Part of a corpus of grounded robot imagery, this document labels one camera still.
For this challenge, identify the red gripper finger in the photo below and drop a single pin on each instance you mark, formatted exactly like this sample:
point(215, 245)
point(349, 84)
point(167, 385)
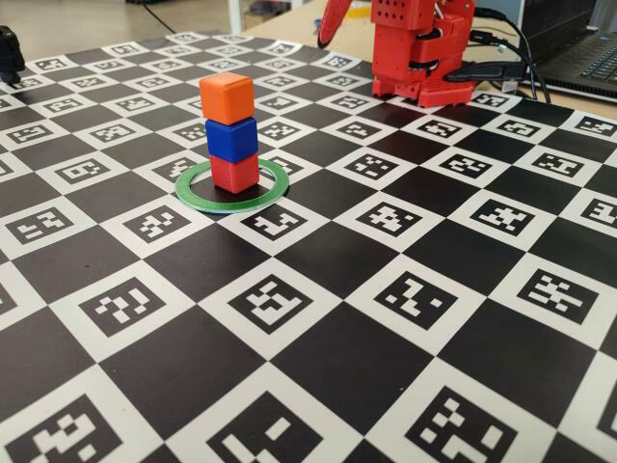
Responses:
point(335, 17)

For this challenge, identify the orange cube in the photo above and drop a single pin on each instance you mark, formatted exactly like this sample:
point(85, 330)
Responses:
point(226, 99)

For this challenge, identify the blue cube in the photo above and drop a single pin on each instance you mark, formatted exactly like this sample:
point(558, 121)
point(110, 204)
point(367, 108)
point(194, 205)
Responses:
point(231, 140)

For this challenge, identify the red cube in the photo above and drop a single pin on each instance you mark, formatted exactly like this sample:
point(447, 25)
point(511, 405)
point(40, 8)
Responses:
point(234, 176)

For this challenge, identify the red robot arm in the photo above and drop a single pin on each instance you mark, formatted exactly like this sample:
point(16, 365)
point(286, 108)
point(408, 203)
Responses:
point(410, 48)

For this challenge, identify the thick black power plug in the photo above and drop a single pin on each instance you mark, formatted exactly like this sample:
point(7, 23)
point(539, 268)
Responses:
point(487, 72)

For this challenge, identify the small white adapter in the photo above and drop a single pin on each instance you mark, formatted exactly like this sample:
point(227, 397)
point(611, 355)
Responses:
point(509, 87)

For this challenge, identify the black laptop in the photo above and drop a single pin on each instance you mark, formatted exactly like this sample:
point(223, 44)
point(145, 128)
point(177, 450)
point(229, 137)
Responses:
point(578, 58)

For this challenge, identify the black clamp device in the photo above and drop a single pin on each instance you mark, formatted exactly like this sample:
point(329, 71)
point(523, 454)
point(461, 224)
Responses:
point(10, 53)

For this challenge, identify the black white marker mat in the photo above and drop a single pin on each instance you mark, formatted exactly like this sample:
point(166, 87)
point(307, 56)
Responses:
point(337, 347)

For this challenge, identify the white post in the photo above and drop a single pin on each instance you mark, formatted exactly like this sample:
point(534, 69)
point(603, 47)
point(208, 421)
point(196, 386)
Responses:
point(235, 14)

